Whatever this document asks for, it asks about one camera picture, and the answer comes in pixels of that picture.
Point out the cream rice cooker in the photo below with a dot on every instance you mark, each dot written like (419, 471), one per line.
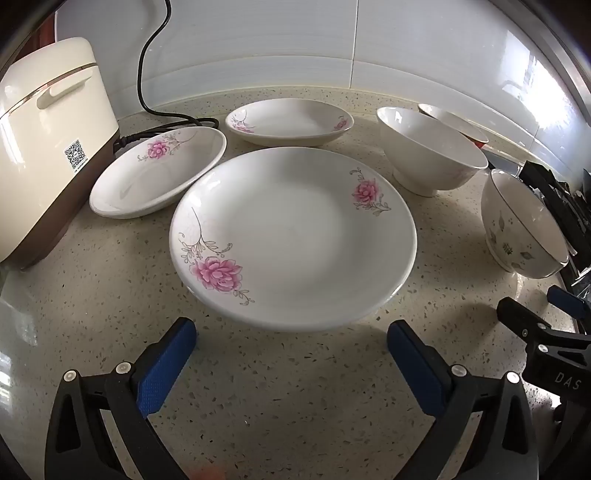
(41, 152)

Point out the red and white bowl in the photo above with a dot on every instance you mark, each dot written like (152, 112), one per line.
(455, 121)

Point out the large floral white plate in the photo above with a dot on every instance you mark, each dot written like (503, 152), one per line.
(295, 240)

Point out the plain white bowl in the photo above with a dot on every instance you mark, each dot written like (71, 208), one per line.
(425, 166)

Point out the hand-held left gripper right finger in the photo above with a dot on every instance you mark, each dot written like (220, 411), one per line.
(415, 364)

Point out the leaf pattern white bowl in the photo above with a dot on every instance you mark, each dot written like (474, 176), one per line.
(508, 230)

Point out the black gas stove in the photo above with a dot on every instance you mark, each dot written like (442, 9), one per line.
(549, 184)

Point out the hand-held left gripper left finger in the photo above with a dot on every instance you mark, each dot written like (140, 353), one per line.
(166, 364)

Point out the stainless steel frame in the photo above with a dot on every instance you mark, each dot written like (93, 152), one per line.
(572, 50)

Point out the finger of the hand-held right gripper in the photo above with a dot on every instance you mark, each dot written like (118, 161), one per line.
(565, 300)
(521, 318)

